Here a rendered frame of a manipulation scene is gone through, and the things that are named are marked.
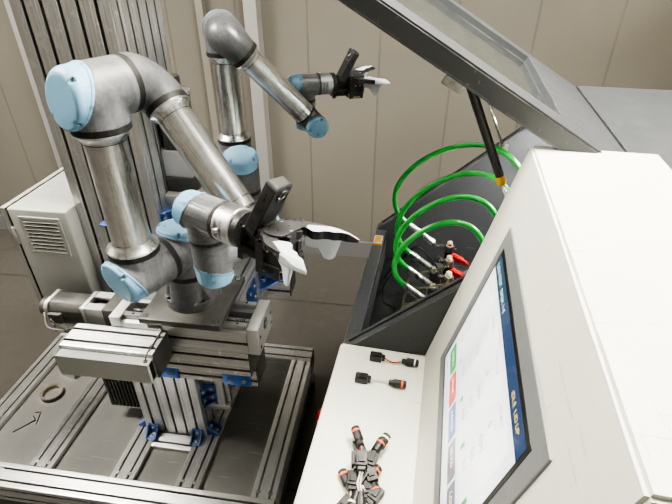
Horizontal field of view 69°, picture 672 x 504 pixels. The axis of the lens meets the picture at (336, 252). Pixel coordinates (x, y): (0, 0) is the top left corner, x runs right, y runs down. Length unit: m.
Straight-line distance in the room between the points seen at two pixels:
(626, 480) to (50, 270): 1.57
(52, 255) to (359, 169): 1.97
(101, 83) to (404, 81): 2.12
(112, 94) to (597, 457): 0.94
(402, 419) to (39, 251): 1.15
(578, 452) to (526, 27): 2.58
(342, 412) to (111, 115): 0.78
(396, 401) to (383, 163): 2.11
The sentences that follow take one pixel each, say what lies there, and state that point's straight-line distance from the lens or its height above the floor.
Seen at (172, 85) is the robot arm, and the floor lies 1.62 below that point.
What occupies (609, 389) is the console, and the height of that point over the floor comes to 1.55.
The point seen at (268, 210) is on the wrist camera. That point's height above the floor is 1.50.
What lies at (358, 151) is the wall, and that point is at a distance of 3.07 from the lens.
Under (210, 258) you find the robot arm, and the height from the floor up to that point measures 1.36.
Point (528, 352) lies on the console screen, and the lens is 0.67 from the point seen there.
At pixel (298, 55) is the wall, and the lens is 2.97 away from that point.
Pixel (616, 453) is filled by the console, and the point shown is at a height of 1.53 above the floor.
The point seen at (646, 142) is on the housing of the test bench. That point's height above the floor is 1.50.
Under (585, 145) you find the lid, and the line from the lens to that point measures 1.00.
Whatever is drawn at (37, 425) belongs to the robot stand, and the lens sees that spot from 2.43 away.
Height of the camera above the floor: 1.88
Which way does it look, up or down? 33 degrees down
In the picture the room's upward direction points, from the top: straight up
